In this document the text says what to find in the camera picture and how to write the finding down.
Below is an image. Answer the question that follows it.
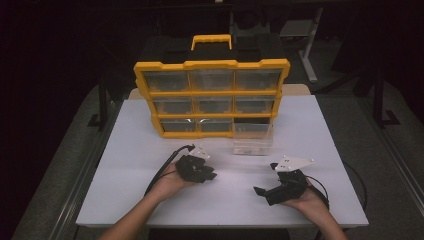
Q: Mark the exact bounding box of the white desk leg frame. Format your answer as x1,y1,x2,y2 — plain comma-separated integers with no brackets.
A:
279,6,325,84

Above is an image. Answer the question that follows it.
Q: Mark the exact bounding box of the set of clear cabinet drawers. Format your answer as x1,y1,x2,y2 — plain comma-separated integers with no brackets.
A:
143,69,283,133

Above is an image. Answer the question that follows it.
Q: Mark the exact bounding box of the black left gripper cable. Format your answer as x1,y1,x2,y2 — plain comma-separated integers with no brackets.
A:
143,143,196,198

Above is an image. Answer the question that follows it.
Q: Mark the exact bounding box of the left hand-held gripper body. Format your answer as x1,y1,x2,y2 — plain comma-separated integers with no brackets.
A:
175,144,216,184

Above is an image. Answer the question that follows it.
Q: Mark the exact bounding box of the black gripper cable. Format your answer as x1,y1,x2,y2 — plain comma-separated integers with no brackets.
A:
305,175,331,212
143,143,196,198

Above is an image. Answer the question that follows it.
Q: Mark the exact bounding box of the thin black cable loop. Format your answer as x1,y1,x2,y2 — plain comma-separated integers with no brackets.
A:
342,161,369,212

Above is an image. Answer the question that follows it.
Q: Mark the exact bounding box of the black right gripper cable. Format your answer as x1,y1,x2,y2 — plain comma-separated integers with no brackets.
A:
305,175,331,212

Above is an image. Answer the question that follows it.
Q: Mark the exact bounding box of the yellow and black organizer cabinet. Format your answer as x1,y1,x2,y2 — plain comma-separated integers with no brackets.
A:
133,33,291,140

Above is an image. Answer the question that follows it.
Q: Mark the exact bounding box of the clear plastic drawer bin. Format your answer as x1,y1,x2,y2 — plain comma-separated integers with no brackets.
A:
232,122,274,156

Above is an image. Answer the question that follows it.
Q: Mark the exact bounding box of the black metal stand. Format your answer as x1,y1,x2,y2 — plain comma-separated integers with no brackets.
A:
370,63,402,129
87,79,112,130

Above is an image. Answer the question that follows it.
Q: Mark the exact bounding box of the person's right hand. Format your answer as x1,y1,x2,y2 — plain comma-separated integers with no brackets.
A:
282,179,330,219

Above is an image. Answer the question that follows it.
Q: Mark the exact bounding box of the metal frame rail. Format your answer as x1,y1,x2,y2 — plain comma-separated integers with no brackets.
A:
49,99,125,240
361,96,424,218

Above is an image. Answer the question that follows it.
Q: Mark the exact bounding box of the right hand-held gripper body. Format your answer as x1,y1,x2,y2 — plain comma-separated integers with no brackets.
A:
265,155,316,207

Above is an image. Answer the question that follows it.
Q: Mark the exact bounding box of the person's left hand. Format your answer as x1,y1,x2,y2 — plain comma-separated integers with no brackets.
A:
149,165,198,203

